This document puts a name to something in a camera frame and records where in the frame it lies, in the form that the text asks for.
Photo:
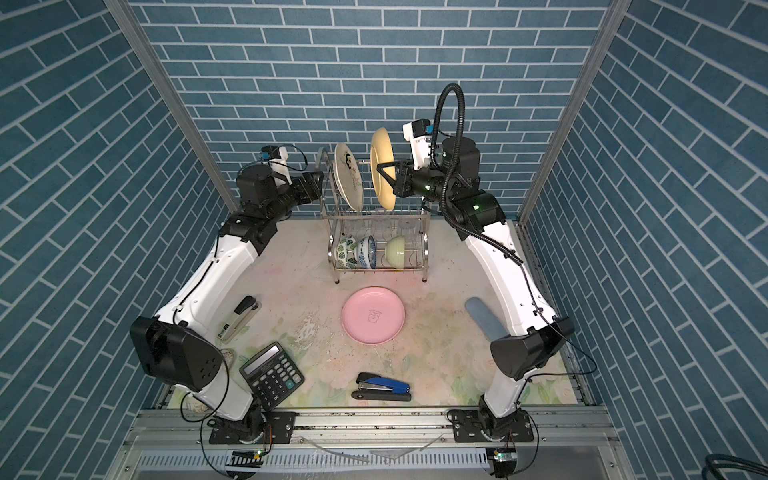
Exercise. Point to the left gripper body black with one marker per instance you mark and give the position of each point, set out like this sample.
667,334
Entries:
298,196

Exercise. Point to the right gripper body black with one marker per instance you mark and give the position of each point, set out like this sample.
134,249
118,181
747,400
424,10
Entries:
428,184

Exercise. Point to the yellow plate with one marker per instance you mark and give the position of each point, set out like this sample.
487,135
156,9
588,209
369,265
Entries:
381,151

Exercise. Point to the white plate with painted design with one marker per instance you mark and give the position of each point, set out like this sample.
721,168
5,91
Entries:
347,177

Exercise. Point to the steel two-tier dish rack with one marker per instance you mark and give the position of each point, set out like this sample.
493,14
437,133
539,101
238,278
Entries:
411,222

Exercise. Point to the pink plate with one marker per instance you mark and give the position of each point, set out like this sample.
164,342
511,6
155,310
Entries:
373,315

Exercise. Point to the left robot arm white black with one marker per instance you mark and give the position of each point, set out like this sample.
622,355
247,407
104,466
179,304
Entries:
176,344

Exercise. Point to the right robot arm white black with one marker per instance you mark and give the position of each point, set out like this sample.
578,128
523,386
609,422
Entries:
449,176

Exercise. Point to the light green bowl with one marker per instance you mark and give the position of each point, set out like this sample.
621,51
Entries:
395,252

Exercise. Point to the green leaf pattern bowl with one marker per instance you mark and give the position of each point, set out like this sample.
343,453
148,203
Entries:
345,253

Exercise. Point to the blue floral white bowl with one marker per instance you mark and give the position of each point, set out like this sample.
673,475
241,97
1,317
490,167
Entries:
366,253

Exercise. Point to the grey black stapler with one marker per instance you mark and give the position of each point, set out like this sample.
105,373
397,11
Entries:
238,318

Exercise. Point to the blue grey cylinder object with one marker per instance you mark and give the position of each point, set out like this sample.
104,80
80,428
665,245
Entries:
492,327

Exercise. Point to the black calculator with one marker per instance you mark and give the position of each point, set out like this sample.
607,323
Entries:
272,376

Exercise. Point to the blue black stapler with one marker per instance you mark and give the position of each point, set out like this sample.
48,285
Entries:
374,387

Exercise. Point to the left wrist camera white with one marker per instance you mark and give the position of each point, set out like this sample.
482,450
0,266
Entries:
276,157

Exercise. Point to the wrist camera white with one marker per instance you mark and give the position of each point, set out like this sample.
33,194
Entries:
418,134
276,157

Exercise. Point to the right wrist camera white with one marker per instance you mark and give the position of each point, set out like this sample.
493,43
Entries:
418,134

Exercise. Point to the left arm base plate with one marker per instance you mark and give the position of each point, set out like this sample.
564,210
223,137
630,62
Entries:
257,427

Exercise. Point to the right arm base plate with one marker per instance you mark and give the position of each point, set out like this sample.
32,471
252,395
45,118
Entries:
479,425

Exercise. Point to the aluminium front rail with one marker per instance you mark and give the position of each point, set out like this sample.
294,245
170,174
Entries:
404,427

